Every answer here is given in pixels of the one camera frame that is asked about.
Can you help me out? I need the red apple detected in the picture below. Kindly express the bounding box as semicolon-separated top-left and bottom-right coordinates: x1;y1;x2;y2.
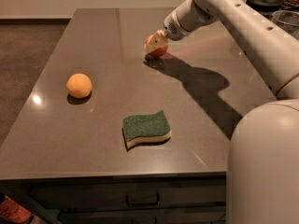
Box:
149;44;168;58

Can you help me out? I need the orange fruit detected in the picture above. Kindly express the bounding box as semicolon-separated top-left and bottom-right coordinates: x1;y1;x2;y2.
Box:
66;74;92;99

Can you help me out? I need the red object on floor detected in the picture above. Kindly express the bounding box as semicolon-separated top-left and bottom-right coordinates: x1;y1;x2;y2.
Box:
0;194;33;224

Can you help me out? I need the glass jar with black lid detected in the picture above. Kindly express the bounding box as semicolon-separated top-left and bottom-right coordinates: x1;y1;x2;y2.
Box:
246;0;283;16

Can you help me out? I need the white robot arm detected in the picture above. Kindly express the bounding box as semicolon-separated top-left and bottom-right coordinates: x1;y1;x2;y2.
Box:
145;0;299;224

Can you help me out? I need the green and yellow sponge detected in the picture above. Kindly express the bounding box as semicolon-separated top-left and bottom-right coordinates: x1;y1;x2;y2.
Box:
122;110;172;149

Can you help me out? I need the dark drawer handle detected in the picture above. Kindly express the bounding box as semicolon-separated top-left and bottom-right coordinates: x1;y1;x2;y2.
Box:
125;193;160;207

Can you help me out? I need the clear glass bowl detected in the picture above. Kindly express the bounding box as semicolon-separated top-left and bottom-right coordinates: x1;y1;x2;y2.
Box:
271;10;299;39

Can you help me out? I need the upper dark cabinet drawer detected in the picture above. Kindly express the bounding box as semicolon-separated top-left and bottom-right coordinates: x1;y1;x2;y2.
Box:
29;178;226;212

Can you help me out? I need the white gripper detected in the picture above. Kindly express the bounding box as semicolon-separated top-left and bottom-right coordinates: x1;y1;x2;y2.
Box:
144;10;190;53

